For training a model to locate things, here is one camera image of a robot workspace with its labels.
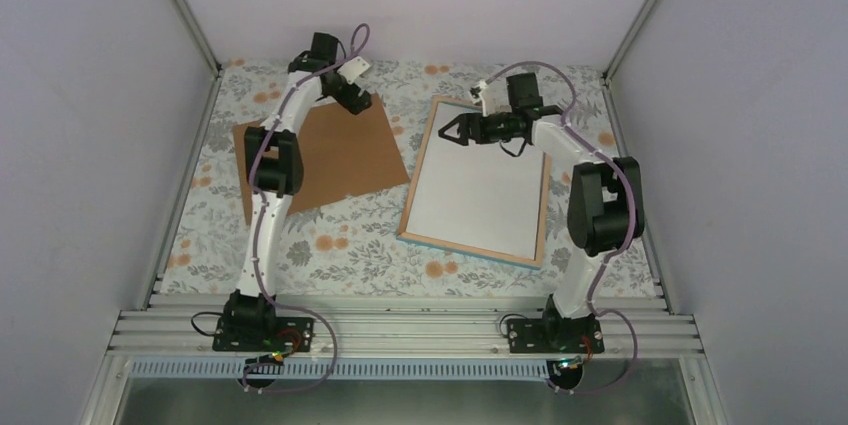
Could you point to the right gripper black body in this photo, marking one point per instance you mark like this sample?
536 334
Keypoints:
491 135

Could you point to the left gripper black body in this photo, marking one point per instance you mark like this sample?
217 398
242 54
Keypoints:
342 98

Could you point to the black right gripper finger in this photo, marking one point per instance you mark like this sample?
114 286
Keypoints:
465 125
462 138

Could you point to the sunflower photo print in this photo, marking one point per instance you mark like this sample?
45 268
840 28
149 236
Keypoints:
477 197

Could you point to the brown backing board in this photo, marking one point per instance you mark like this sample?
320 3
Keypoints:
346 155

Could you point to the wooden picture frame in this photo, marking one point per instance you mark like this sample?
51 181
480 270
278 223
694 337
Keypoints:
414 190

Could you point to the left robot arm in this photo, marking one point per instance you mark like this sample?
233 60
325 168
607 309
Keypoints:
275 173

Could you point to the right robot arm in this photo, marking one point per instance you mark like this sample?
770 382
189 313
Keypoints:
605 207

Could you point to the floral table mat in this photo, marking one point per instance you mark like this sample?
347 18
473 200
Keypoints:
349 247

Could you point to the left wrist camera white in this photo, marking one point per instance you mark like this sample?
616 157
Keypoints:
353 69

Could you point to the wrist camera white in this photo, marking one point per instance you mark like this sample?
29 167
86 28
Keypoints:
487 97
353 69

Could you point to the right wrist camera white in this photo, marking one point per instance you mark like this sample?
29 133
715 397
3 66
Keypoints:
487 97

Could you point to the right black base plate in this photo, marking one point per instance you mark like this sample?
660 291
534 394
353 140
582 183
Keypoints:
557 336

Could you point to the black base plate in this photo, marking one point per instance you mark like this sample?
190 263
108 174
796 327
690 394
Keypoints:
557 336
278 334

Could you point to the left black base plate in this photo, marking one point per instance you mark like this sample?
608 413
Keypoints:
278 334

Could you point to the aluminium mounting rail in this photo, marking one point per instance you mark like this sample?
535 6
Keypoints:
393 327

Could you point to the slotted cable duct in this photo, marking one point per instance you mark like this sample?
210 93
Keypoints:
345 369

